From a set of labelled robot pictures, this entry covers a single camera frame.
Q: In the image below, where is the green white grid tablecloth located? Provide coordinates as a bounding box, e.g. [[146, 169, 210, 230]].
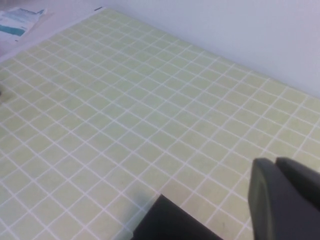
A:
[[0, 7, 320, 240]]

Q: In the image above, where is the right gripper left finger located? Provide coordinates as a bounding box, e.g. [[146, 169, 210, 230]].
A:
[[247, 157, 320, 240]]

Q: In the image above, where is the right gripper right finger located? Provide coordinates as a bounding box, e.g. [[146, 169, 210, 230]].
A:
[[275, 156, 320, 201]]

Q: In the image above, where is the black glasses case blue print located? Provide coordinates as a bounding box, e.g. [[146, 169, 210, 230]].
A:
[[132, 193, 225, 240]]

